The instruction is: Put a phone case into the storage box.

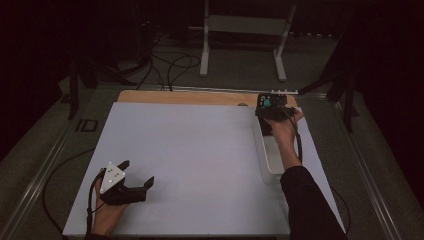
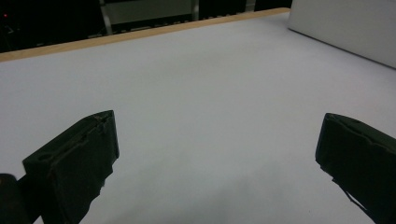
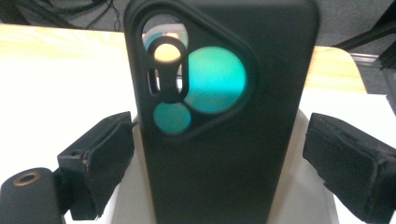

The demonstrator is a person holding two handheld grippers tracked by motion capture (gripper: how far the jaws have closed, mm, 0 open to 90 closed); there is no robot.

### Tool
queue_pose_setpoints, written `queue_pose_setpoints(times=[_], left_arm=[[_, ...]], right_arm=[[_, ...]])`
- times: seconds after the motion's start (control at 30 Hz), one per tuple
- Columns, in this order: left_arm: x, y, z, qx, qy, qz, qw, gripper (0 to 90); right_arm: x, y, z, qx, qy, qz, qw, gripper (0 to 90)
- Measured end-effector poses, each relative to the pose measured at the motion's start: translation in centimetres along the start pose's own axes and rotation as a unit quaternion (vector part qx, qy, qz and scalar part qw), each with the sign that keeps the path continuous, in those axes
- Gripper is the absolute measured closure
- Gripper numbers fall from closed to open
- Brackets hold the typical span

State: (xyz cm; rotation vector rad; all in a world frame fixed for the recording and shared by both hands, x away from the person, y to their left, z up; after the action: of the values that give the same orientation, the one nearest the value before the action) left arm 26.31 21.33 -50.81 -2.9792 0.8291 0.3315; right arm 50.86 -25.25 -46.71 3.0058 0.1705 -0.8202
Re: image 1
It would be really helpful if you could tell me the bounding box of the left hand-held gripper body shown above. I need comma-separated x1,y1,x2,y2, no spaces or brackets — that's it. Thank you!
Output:
98,161,148,207

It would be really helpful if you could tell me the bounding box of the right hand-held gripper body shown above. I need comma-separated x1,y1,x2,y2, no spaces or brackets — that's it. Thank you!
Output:
255,88,300,122

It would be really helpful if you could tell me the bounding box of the white plastic bin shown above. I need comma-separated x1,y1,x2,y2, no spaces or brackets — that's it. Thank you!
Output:
252,107,298,185

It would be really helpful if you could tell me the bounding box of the person's right hand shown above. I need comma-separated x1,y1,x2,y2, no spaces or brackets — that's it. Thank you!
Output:
264,107,305,143

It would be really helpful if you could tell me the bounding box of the person's left hand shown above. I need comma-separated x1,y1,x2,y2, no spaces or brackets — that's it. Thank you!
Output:
91,178,130,236

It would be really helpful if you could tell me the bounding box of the white table mat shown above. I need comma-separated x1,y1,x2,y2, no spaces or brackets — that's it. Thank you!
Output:
62,101,344,238

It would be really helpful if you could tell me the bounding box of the black tripod stand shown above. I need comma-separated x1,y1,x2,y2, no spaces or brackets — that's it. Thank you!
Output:
68,59,138,120
289,66,359,133

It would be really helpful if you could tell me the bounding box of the white metal stand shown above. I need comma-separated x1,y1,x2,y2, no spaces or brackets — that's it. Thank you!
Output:
189,0,298,83

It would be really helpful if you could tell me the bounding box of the left hand-held gripper cable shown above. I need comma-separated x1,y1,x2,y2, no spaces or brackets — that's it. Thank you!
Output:
85,168,108,236

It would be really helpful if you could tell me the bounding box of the hand-held gripper cable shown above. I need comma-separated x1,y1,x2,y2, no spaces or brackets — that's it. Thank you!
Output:
85,168,108,236
281,106,304,164

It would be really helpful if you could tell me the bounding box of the right hand-held gripper cable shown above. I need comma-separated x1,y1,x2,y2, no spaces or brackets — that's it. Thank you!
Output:
281,106,304,164

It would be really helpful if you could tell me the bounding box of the thin black cable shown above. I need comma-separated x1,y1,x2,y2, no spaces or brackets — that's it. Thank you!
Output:
41,148,96,235
330,185,352,234

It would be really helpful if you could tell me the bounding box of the tangle of black cables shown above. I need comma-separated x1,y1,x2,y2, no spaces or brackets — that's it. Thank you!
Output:
99,19,202,93

